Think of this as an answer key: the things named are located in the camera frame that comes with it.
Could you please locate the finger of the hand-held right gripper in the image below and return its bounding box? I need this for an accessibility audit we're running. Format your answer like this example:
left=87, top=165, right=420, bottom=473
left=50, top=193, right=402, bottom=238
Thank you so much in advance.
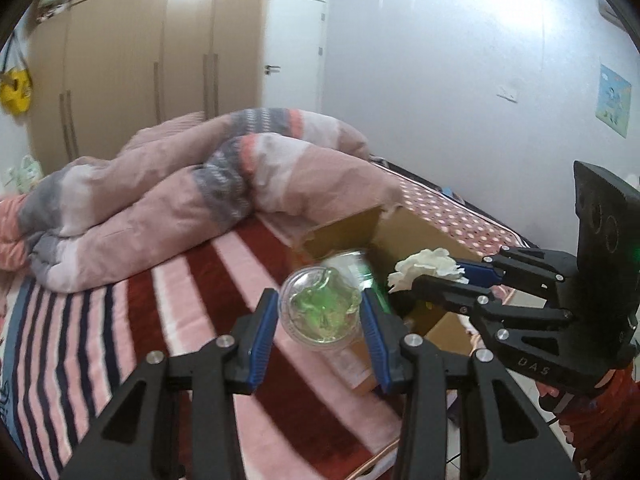
left=452, top=246, right=581, bottom=293
left=409, top=275, right=576, bottom=361

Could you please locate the white air conditioner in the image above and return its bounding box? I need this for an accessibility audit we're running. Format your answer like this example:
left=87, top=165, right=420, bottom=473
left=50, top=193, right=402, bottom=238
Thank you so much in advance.
left=597, top=0, right=632, bottom=29

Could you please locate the polka dot bed sheet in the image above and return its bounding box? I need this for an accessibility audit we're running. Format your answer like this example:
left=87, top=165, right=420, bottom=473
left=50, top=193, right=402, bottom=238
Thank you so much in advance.
left=370, top=160, right=541, bottom=261

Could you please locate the light green bag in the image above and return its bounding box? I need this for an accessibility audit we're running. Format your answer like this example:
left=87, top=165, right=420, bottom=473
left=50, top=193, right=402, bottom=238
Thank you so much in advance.
left=2, top=155, right=43, bottom=193

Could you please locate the yellow ukulele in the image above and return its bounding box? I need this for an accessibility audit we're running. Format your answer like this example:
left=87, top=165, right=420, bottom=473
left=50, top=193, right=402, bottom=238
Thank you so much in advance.
left=0, top=67, right=33, bottom=113

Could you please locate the white tissue flower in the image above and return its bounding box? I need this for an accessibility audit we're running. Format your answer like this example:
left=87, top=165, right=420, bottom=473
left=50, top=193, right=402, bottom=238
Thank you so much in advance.
left=387, top=248, right=468, bottom=292

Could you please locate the red patterned clothing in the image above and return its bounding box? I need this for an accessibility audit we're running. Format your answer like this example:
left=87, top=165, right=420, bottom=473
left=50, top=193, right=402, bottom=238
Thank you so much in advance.
left=535, top=365, right=640, bottom=480

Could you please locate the clear bag with green toy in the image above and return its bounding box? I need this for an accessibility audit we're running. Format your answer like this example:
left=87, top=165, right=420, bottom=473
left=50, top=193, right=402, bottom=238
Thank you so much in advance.
left=277, top=250, right=391, bottom=356

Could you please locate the striped fleece blanket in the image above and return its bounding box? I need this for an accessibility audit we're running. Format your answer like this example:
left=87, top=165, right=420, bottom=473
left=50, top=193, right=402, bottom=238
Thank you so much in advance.
left=0, top=220, right=411, bottom=480

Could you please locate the wooden wardrobe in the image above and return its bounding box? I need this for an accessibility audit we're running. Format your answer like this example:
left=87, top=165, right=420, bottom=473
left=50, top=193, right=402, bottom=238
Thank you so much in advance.
left=25, top=0, right=268, bottom=176

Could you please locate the brown cardboard box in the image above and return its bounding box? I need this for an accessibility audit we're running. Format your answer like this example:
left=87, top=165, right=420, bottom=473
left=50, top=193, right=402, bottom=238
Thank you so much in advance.
left=295, top=205, right=496, bottom=396

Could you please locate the white door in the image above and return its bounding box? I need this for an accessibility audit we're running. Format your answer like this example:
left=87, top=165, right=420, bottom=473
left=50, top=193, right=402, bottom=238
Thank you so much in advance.
left=262, top=0, right=331, bottom=116

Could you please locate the pink grey striped duvet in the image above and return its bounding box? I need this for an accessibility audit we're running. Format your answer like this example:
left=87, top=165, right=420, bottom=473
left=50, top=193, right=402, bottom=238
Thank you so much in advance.
left=0, top=107, right=406, bottom=293

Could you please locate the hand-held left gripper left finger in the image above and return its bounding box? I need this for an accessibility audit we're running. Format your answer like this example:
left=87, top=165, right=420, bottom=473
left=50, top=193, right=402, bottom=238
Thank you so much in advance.
left=60, top=288, right=280, bottom=480

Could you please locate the blue cartoon wall poster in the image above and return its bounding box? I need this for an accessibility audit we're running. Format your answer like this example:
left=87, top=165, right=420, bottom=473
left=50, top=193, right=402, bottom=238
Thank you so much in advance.
left=597, top=64, right=630, bottom=137

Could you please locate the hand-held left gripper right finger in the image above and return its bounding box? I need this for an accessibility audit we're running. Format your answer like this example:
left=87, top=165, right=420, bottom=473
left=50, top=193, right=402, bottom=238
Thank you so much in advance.
left=359, top=287, right=566, bottom=480

